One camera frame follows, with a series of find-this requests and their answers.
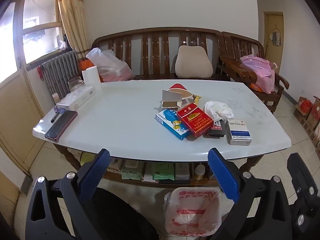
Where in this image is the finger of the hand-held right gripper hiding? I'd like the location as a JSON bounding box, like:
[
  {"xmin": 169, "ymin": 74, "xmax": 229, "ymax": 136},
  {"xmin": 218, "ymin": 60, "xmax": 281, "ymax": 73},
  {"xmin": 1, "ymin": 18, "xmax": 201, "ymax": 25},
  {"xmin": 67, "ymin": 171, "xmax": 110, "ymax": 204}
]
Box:
[{"xmin": 287, "ymin": 152, "xmax": 320, "ymax": 230}]

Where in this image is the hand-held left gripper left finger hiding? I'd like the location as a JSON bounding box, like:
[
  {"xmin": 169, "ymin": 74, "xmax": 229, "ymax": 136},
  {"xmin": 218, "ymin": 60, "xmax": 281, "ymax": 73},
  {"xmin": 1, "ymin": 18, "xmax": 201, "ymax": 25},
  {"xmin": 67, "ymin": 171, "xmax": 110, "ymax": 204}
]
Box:
[{"xmin": 25, "ymin": 149, "xmax": 111, "ymax": 240}]

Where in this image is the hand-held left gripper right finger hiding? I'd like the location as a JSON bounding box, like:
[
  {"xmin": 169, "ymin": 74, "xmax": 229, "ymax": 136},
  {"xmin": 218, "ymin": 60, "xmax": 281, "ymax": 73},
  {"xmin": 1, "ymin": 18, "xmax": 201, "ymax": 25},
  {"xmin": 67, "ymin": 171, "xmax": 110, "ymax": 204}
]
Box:
[{"xmin": 207, "ymin": 148, "xmax": 293, "ymax": 240}]

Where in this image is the dark cigarette pack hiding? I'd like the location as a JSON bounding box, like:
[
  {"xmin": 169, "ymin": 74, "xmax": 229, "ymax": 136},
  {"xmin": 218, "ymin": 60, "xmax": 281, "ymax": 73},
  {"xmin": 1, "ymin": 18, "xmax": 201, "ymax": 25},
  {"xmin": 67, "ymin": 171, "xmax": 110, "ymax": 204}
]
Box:
[{"xmin": 204, "ymin": 120, "xmax": 227, "ymax": 138}]

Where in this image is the white and blue medicine box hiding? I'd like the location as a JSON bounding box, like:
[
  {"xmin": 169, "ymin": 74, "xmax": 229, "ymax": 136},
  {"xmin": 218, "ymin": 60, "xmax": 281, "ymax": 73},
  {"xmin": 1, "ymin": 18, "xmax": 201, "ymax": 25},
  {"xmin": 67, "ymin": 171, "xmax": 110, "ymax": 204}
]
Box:
[{"xmin": 226, "ymin": 119, "xmax": 252, "ymax": 145}]

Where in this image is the plastic bag lined trash bin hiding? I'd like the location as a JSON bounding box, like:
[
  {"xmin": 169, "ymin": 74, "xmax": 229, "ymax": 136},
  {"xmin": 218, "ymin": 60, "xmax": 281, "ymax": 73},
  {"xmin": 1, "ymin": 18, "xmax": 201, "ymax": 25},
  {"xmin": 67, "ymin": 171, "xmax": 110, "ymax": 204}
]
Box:
[{"xmin": 163, "ymin": 186, "xmax": 223, "ymax": 238}]

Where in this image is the red cigarette pack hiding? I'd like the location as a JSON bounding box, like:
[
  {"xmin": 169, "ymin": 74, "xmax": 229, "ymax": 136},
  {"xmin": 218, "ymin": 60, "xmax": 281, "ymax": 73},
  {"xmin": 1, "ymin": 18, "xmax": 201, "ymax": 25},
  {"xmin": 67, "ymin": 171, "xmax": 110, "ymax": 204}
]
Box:
[{"xmin": 177, "ymin": 103, "xmax": 214, "ymax": 138}]

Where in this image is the white tissue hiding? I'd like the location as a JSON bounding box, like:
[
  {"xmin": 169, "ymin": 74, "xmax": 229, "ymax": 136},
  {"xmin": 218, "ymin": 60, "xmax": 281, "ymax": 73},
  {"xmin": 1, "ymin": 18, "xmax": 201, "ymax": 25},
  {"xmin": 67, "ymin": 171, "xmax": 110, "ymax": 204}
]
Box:
[{"xmin": 204, "ymin": 100, "xmax": 235, "ymax": 122}]

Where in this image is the small cardboard box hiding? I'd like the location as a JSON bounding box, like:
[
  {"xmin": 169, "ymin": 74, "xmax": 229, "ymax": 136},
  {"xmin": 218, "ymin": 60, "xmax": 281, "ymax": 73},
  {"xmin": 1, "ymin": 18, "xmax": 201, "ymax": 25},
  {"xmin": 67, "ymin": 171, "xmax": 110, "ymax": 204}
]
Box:
[{"xmin": 161, "ymin": 90, "xmax": 184, "ymax": 109}]

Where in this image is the white and red carton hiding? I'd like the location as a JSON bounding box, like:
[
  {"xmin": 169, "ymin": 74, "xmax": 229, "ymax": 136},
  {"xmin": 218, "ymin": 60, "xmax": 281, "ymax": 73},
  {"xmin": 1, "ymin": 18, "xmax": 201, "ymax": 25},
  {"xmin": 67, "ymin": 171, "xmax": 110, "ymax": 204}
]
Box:
[{"xmin": 107, "ymin": 157, "xmax": 123, "ymax": 173}]

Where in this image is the white bottle yellow label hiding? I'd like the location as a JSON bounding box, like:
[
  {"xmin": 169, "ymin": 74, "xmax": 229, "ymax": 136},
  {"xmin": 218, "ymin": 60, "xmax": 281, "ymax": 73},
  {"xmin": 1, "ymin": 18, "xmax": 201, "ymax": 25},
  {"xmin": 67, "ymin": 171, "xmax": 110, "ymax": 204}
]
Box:
[{"xmin": 195, "ymin": 164, "xmax": 206, "ymax": 180}]

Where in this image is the grey green wipes pack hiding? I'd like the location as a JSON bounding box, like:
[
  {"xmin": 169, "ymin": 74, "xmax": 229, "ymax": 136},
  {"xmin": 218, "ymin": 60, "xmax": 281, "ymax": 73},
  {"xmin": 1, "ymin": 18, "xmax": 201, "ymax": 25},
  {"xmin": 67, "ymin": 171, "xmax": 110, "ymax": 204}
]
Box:
[{"xmin": 122, "ymin": 160, "xmax": 145, "ymax": 180}]

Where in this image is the grey white carton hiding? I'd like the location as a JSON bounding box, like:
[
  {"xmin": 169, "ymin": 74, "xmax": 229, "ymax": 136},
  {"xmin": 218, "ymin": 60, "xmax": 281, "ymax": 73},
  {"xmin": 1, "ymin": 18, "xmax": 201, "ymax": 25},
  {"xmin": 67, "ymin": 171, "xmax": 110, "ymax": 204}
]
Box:
[{"xmin": 175, "ymin": 163, "xmax": 190, "ymax": 180}]

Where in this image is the pink and white box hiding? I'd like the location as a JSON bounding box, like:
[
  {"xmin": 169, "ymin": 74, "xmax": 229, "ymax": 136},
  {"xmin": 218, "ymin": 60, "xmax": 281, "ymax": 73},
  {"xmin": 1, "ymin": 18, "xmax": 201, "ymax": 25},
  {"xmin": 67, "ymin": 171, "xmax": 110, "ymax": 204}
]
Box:
[{"xmin": 144, "ymin": 162, "xmax": 155, "ymax": 182}]

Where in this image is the white top wooden table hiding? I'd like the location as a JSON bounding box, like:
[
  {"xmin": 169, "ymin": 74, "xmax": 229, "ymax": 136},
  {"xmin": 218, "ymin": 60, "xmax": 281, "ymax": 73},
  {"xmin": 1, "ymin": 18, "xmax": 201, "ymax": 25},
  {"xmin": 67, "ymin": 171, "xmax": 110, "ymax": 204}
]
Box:
[{"xmin": 32, "ymin": 80, "xmax": 292, "ymax": 188}]

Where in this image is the brown cardboard box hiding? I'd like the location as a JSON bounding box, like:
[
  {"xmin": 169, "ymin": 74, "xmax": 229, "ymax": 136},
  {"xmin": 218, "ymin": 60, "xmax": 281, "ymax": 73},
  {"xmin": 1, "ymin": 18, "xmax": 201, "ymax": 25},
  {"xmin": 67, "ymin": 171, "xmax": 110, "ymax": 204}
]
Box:
[{"xmin": 306, "ymin": 97, "xmax": 320, "ymax": 140}]

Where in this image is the dark smartphone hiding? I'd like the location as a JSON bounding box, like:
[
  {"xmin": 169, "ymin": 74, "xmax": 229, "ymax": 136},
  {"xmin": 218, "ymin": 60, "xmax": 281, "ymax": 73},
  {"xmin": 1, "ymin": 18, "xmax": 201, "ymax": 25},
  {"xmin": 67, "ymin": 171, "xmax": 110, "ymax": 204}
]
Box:
[{"xmin": 45, "ymin": 110, "xmax": 78, "ymax": 142}]

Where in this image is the bright green wipes pack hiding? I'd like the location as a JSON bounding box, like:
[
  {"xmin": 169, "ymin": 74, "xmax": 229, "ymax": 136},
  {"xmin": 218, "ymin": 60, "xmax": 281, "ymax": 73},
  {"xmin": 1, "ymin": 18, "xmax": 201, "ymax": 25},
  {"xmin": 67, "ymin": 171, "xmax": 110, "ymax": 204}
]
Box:
[{"xmin": 153, "ymin": 163, "xmax": 175, "ymax": 180}]

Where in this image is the red plastic bag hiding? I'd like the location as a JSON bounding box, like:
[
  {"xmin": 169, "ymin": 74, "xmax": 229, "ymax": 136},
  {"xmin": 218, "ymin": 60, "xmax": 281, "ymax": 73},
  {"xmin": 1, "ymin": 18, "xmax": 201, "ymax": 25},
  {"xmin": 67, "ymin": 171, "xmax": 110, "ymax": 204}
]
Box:
[{"xmin": 300, "ymin": 99, "xmax": 313, "ymax": 113}]

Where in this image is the long white flat box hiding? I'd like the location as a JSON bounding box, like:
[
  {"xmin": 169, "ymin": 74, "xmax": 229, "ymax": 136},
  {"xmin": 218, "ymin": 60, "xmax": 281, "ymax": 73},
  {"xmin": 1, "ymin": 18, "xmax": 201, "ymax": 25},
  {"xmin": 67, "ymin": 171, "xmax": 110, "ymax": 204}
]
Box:
[{"xmin": 56, "ymin": 86, "xmax": 97, "ymax": 111}]

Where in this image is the clear glass mug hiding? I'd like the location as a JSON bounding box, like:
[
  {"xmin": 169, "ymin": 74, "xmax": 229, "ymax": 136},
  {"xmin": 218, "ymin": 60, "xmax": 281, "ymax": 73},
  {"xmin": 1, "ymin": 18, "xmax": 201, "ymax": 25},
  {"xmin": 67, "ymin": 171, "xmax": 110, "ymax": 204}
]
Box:
[{"xmin": 67, "ymin": 77, "xmax": 87, "ymax": 93}]

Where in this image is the white paper towel roll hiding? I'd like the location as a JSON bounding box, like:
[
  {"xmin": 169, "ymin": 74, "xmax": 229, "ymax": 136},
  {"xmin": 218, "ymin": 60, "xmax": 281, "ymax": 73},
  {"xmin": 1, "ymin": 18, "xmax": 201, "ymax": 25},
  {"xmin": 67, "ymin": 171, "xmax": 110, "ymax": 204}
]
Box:
[{"xmin": 82, "ymin": 66, "xmax": 102, "ymax": 92}]

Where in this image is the wooden armchair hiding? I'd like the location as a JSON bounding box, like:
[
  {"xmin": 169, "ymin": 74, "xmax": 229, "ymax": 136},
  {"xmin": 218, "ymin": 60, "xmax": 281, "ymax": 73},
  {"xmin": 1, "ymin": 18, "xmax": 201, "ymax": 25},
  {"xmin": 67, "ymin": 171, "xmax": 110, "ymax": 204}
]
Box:
[{"xmin": 217, "ymin": 31, "xmax": 290, "ymax": 113}]

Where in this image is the orange bag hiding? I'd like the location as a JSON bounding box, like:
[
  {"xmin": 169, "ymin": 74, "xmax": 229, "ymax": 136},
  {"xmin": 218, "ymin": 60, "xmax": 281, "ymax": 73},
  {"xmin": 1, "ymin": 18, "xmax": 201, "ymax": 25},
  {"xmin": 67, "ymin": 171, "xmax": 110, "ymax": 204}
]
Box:
[{"xmin": 79, "ymin": 59, "xmax": 93, "ymax": 77}]

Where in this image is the translucent white plastic bag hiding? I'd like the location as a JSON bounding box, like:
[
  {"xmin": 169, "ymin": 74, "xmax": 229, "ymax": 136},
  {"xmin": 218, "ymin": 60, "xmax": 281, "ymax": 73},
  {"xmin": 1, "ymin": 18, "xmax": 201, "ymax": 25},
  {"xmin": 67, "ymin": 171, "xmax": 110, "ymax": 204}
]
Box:
[{"xmin": 86, "ymin": 47, "xmax": 135, "ymax": 82}]

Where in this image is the pink plastic bag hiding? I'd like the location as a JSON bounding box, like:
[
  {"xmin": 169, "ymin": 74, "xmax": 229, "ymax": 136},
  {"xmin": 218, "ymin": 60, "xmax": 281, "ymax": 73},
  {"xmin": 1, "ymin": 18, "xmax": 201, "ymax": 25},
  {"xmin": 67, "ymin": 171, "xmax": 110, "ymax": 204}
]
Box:
[{"xmin": 240, "ymin": 54, "xmax": 278, "ymax": 94}]

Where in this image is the grey radiator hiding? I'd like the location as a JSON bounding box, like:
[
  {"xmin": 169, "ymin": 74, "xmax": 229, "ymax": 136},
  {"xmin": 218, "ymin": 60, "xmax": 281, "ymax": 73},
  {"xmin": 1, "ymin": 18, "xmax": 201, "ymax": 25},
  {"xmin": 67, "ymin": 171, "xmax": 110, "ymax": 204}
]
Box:
[{"xmin": 40, "ymin": 50, "xmax": 80, "ymax": 94}]

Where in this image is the yellow balcony door with window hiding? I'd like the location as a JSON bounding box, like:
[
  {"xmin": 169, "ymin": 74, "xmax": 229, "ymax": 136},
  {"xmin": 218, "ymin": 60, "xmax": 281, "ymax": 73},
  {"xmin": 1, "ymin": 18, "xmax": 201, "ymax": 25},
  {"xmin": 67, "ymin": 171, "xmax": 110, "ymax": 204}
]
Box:
[{"xmin": 0, "ymin": 0, "xmax": 68, "ymax": 188}]

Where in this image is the beige cushion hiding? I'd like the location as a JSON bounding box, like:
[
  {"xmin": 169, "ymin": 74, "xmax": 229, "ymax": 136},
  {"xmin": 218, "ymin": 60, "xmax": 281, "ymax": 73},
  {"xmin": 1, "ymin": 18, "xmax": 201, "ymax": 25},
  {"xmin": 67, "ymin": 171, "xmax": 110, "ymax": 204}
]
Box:
[{"xmin": 174, "ymin": 45, "xmax": 214, "ymax": 78}]

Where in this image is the yellow interior door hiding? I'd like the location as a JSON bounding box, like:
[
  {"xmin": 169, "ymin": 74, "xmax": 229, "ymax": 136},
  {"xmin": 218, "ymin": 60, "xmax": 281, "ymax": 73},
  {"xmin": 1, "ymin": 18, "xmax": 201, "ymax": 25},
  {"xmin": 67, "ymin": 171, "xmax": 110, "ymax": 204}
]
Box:
[{"xmin": 264, "ymin": 12, "xmax": 285, "ymax": 75}]

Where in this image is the hanger with grey cloth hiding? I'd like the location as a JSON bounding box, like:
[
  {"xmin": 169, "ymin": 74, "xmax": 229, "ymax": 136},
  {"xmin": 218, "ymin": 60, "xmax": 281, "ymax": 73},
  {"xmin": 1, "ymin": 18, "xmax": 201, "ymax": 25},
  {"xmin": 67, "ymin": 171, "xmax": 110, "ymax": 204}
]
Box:
[{"xmin": 269, "ymin": 25, "xmax": 282, "ymax": 47}]

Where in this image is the wooden slatted bench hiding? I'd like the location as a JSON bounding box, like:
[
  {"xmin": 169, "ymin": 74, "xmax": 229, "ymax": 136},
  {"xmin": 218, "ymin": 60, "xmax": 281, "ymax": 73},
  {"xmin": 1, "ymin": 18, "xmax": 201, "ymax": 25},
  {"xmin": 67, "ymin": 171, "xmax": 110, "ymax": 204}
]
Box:
[{"xmin": 91, "ymin": 27, "xmax": 230, "ymax": 82}]

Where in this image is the beige patterned curtain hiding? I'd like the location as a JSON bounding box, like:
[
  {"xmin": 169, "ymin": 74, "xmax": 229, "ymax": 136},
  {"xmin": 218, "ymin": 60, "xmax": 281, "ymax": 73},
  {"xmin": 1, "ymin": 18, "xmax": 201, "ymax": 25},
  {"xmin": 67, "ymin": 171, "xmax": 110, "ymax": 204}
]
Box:
[{"xmin": 55, "ymin": 0, "xmax": 92, "ymax": 55}]

